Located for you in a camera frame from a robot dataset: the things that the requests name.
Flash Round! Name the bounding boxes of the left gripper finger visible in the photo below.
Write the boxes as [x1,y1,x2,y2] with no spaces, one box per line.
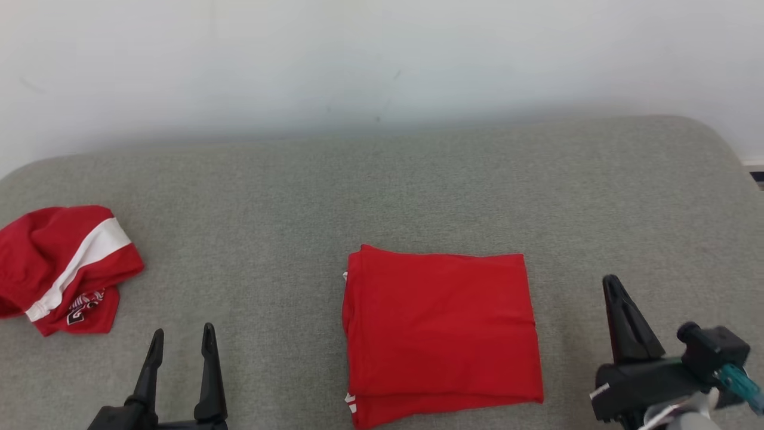
[194,323,228,422]
[133,328,165,408]

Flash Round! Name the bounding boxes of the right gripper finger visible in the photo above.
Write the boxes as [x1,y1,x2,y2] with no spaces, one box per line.
[618,279,664,361]
[602,275,639,365]

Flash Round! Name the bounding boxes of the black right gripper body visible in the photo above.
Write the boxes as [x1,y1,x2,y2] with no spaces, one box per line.
[591,322,751,430]

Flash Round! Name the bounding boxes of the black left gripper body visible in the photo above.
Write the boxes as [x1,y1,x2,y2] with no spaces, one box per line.
[88,403,230,430]

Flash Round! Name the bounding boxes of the red white-striped shorts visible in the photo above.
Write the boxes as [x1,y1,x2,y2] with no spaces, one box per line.
[0,205,145,337]

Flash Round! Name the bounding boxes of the red Bulls 23 jersey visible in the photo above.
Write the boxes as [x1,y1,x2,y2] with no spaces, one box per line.
[342,244,545,430]

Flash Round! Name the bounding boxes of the grey fabric sofa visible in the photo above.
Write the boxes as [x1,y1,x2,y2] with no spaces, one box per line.
[0,115,764,430]

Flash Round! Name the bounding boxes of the white red right wire bundle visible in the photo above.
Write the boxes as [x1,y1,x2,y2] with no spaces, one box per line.
[640,399,711,430]

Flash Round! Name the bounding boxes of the teal plug right arm cable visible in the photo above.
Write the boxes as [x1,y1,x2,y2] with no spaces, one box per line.
[716,363,764,416]

